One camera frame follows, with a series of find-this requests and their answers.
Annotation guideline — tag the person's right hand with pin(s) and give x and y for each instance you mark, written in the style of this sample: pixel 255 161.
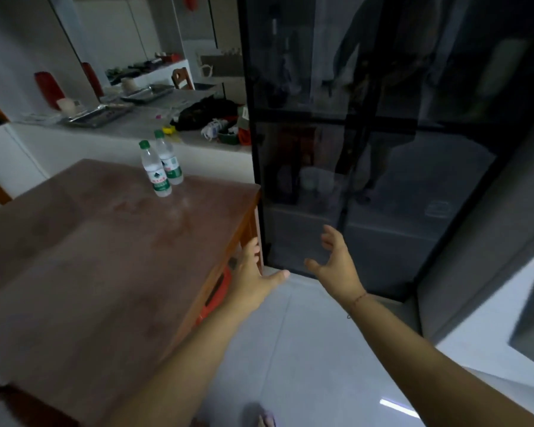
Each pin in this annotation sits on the person's right hand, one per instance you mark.
pixel 338 275

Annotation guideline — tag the person's left hand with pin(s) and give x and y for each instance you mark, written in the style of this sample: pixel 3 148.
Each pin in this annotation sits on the person's left hand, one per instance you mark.
pixel 249 289

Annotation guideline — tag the person's left thumb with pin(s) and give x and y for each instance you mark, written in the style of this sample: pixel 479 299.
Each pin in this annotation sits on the person's left thumb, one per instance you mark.
pixel 276 279

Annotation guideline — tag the person's right thumb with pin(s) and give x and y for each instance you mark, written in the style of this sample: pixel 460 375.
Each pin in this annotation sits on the person's right thumb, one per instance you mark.
pixel 316 266

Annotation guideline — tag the person's left forearm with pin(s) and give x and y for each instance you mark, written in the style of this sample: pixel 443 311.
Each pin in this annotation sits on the person's left forearm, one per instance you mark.
pixel 178 373

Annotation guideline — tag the person's right forearm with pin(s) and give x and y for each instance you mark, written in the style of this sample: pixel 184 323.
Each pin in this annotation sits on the person's right forearm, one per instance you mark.
pixel 431 364

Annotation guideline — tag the red plastic stool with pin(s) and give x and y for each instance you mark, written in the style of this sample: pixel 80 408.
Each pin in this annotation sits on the red plastic stool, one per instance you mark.
pixel 216 295

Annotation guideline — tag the dark glass door cabinet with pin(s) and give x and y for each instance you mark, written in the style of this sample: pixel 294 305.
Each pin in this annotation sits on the dark glass door cabinet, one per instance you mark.
pixel 382 142

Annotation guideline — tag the green bowl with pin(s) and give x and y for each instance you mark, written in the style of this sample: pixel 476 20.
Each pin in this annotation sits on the green bowl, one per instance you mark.
pixel 228 137

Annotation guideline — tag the green-capped water bottle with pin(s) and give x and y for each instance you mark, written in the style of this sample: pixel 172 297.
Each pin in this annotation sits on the green-capped water bottle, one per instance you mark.
pixel 171 162
pixel 156 173

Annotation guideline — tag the brown wooden table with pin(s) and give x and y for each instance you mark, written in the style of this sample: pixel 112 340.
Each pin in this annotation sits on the brown wooden table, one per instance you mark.
pixel 102 262

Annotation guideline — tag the black bag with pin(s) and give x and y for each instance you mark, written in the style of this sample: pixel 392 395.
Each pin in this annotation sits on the black bag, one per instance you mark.
pixel 207 111

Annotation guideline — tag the yellow toy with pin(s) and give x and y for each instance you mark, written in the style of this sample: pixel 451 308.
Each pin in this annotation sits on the yellow toy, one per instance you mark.
pixel 169 129

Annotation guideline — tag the white counter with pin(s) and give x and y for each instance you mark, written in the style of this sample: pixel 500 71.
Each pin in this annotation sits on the white counter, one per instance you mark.
pixel 129 128

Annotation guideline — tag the brown paper bag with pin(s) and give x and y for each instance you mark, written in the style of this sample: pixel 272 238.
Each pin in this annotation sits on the brown paper bag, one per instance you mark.
pixel 222 64

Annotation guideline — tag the metal tray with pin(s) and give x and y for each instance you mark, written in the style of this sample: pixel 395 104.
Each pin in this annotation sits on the metal tray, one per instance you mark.
pixel 147 93
pixel 95 114

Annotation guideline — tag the white cup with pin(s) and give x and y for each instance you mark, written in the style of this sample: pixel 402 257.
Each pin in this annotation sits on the white cup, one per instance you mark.
pixel 130 84
pixel 67 106

